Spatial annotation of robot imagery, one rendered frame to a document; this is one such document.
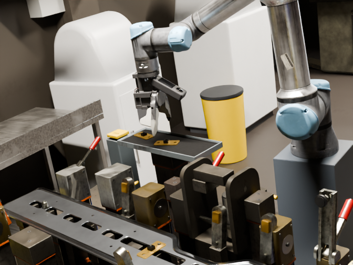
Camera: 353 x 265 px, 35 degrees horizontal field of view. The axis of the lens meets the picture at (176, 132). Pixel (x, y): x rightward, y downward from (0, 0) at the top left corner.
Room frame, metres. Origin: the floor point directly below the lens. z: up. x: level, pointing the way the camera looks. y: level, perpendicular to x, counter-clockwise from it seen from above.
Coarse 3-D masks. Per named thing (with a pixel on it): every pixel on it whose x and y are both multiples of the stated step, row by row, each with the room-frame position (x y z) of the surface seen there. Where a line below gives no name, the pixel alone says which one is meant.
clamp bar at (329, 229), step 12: (324, 192) 1.13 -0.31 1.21; (336, 192) 1.12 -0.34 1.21; (324, 204) 1.09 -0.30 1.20; (336, 204) 1.12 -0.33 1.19; (324, 216) 1.13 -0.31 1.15; (336, 216) 1.11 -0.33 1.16; (324, 228) 1.12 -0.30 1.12; (336, 228) 1.11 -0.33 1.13; (324, 240) 1.12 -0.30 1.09; (336, 240) 1.11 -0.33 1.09
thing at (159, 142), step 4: (160, 140) 1.77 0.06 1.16; (164, 140) 1.74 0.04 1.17; (168, 140) 1.74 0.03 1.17; (172, 140) 1.75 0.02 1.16; (176, 140) 1.75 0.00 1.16; (156, 144) 1.74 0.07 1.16; (160, 144) 1.74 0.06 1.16; (164, 144) 1.73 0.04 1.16; (168, 144) 1.73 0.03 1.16; (172, 144) 1.72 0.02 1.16; (176, 144) 1.72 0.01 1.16
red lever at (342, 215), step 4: (348, 200) 1.19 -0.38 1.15; (352, 200) 1.19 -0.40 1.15; (344, 204) 1.19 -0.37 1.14; (348, 204) 1.18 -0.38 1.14; (352, 204) 1.18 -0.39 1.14; (344, 208) 1.18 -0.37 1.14; (348, 208) 1.17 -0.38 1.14; (340, 212) 1.18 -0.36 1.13; (344, 212) 1.17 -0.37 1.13; (348, 212) 1.17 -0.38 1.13; (340, 216) 1.17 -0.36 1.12; (344, 216) 1.16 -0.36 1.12; (348, 216) 1.17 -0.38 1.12; (340, 220) 1.16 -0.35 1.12; (344, 220) 1.16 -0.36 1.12; (340, 224) 1.15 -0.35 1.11; (344, 224) 1.16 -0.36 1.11; (340, 228) 1.14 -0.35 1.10; (340, 232) 1.14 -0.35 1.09; (328, 244) 1.12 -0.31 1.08; (328, 248) 1.11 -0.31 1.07; (324, 252) 1.11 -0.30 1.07; (328, 252) 1.11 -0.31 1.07; (324, 256) 1.11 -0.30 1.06; (328, 256) 1.10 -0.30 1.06
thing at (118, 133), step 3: (117, 129) 1.97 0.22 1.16; (120, 129) 1.97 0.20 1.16; (111, 132) 1.95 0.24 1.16; (114, 132) 1.94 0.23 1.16; (117, 132) 1.94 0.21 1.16; (120, 132) 1.93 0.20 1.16; (123, 132) 1.93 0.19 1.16; (126, 132) 1.93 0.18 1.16; (108, 135) 1.93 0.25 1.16; (111, 135) 1.92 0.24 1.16; (114, 135) 1.91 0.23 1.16; (117, 135) 1.91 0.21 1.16; (120, 135) 1.91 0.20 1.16; (123, 135) 1.92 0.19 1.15; (117, 138) 1.90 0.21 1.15
